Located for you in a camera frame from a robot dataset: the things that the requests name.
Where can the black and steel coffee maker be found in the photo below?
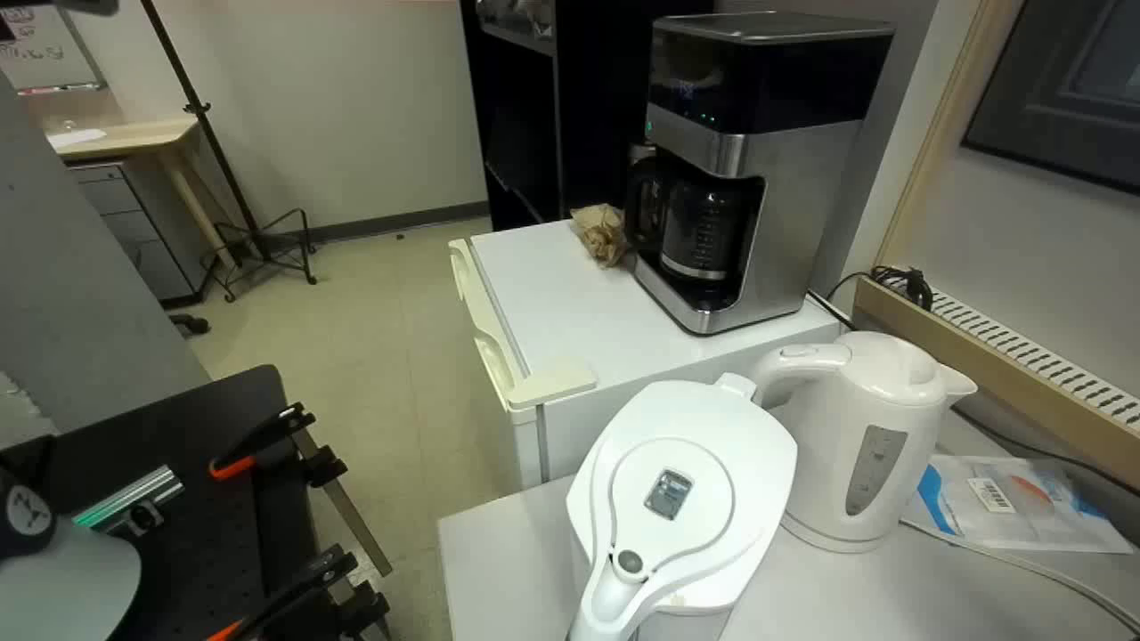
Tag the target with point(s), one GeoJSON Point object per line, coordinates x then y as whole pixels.
{"type": "Point", "coordinates": [785, 179]}

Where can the crumpled brown paper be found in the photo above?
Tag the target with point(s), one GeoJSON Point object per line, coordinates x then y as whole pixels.
{"type": "Point", "coordinates": [600, 233]}

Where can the white water filter pitcher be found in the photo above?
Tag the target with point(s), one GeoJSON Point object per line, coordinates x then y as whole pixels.
{"type": "Point", "coordinates": [679, 501]}

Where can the black shelving unit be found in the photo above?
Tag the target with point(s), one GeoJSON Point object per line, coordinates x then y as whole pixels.
{"type": "Point", "coordinates": [536, 109]}

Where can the white electric kettle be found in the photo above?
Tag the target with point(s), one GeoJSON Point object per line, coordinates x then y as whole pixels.
{"type": "Point", "coordinates": [866, 439]}

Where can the black tripod stand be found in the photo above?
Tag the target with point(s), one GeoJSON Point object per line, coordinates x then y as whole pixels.
{"type": "Point", "coordinates": [219, 165]}

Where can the black work table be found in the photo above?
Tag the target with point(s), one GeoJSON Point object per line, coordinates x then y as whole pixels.
{"type": "Point", "coordinates": [214, 534]}

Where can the gray cabinet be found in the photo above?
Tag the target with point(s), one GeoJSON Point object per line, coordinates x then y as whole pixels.
{"type": "Point", "coordinates": [138, 233]}

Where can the wooden radiator cover with vent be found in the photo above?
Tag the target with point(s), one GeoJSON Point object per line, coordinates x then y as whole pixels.
{"type": "Point", "coordinates": [1019, 362]}

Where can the light wooden desk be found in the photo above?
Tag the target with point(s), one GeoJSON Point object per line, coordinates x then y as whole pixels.
{"type": "Point", "coordinates": [130, 136]}

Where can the clear plastic bag with papers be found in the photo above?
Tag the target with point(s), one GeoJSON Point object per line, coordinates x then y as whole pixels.
{"type": "Point", "coordinates": [1019, 505]}

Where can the gray partition panel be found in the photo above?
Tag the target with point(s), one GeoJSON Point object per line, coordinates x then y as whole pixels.
{"type": "Point", "coordinates": [73, 296]}

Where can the gray round disc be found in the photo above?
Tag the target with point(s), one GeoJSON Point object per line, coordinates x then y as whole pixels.
{"type": "Point", "coordinates": [66, 589]}

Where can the whiteboard with notes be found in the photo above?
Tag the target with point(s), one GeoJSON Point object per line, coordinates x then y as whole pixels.
{"type": "Point", "coordinates": [42, 47]}

